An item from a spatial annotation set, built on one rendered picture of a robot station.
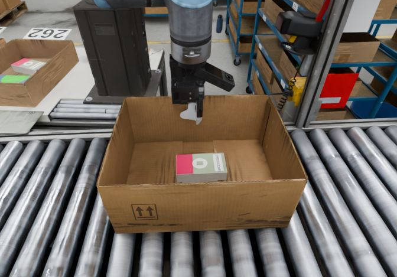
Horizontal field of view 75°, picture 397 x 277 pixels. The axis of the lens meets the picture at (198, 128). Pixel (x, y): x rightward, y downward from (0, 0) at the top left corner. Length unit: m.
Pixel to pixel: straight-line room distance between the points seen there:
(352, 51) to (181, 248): 1.17
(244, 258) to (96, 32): 0.77
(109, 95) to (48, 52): 0.49
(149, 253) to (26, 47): 1.15
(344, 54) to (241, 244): 1.06
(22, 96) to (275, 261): 0.95
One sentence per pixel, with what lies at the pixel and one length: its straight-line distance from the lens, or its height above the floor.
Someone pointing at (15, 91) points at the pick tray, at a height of 0.82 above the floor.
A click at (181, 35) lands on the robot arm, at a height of 1.11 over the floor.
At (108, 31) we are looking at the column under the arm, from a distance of 0.92.
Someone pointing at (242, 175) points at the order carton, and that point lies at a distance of 0.71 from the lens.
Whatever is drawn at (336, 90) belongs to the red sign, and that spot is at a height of 0.86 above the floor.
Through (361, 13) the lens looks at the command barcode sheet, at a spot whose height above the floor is 1.09.
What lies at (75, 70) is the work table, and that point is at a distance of 1.31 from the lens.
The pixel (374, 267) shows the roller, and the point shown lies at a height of 0.75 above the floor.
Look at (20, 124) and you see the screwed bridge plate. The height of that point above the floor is 0.75.
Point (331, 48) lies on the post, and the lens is 0.80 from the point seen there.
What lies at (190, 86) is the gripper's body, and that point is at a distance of 0.63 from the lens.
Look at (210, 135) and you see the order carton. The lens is 0.78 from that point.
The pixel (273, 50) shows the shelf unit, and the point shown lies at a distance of 1.98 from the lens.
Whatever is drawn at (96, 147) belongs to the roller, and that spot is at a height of 0.75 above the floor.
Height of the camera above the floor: 1.30
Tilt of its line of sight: 40 degrees down
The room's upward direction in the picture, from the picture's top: straight up
